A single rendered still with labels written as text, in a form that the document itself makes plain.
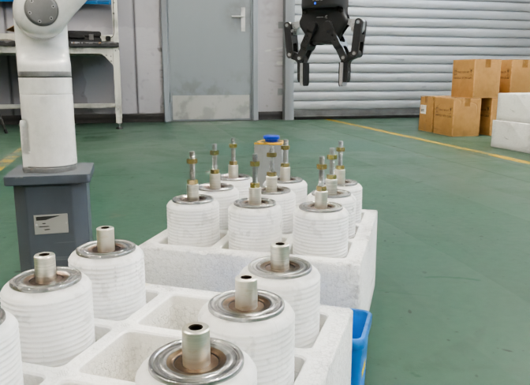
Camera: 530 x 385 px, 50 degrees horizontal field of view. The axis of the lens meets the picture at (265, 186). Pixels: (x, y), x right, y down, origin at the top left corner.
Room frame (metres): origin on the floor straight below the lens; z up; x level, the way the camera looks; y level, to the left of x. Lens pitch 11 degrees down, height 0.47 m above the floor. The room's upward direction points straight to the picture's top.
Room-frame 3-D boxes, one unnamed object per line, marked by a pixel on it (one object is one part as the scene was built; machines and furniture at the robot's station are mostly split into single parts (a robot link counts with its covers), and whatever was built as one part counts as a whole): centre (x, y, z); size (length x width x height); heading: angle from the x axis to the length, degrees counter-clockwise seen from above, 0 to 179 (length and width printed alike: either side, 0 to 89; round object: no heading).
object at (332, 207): (0.95, -0.10, 0.25); 0.08 x 0.08 x 0.01
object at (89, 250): (0.71, 0.21, 0.25); 0.08 x 0.08 x 0.01
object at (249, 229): (0.98, 0.02, 0.16); 0.10 x 0.10 x 0.18
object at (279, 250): (0.64, -0.02, 0.26); 0.02 x 0.02 x 0.03
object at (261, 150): (1.40, -0.02, 0.16); 0.07 x 0.07 x 0.31; 75
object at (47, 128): (1.06, 0.40, 0.39); 0.09 x 0.09 x 0.17; 14
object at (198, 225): (1.01, 0.13, 0.16); 0.10 x 0.10 x 0.18
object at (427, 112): (4.97, -1.53, 0.15); 0.30 x 0.24 x 0.30; 102
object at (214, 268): (1.10, -0.01, 0.09); 0.39 x 0.39 x 0.18; 75
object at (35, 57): (1.07, 0.40, 0.54); 0.09 x 0.09 x 0.17; 22
